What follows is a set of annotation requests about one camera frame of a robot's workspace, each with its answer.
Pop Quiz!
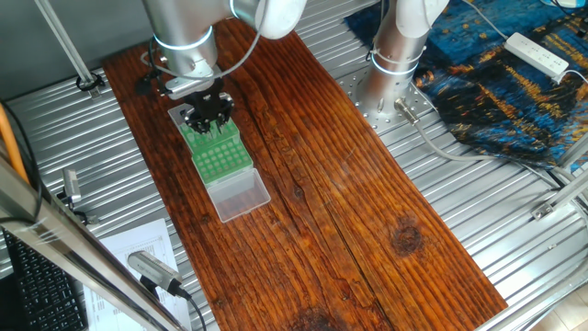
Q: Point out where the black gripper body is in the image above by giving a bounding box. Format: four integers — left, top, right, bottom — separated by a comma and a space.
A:
195, 78, 227, 114

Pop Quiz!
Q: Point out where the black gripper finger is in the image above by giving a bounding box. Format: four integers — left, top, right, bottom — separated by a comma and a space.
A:
183, 98, 208, 136
211, 94, 235, 136

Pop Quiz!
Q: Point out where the clear box with green rack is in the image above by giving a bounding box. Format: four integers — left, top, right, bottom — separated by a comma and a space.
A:
167, 103, 241, 153
190, 135, 272, 224

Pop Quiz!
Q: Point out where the printed white paper sheet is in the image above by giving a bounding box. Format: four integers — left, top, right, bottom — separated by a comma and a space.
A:
82, 218, 192, 331

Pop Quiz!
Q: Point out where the brown wooden board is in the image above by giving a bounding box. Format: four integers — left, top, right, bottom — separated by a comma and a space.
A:
101, 16, 509, 331

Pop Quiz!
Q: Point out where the black keyboard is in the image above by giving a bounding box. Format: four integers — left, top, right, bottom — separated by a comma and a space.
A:
2, 229, 89, 331

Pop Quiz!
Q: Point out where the blue painted cloth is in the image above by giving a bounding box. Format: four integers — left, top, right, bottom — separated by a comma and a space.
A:
344, 0, 588, 172

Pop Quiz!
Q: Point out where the white power strip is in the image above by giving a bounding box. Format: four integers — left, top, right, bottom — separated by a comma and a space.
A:
503, 31, 571, 79

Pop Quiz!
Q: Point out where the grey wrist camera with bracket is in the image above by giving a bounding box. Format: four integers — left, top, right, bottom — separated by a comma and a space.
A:
163, 75, 217, 101

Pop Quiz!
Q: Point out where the black cable plug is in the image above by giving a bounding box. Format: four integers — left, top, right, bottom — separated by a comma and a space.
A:
134, 75, 155, 97

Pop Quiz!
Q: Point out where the black cable loop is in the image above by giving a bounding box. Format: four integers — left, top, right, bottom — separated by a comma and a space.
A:
75, 72, 107, 93

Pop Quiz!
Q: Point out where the small grey camera on clamp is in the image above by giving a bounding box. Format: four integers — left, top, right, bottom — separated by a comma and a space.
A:
62, 167, 84, 206

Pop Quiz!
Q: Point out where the aluminium post with foot bracket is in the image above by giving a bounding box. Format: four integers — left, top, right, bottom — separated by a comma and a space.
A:
32, 0, 107, 100

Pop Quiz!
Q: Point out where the silver camera with black cable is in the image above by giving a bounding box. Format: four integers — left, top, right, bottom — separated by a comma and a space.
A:
127, 250, 192, 301

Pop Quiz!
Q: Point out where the grey base cable with connector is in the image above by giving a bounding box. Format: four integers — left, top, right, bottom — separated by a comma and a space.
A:
393, 97, 588, 206

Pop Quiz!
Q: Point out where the orange hose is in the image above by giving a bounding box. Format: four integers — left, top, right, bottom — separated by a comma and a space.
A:
0, 103, 29, 185

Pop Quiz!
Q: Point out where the steel frame bar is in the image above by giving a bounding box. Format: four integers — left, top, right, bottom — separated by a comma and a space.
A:
0, 154, 187, 331

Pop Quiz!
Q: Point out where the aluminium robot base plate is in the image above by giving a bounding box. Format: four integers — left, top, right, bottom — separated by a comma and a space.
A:
340, 68, 438, 137

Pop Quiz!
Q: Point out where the white power strip cord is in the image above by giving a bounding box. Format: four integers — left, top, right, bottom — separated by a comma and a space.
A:
460, 0, 510, 41

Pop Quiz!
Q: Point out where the aluminium frame profile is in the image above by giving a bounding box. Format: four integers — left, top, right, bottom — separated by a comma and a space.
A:
530, 132, 588, 222

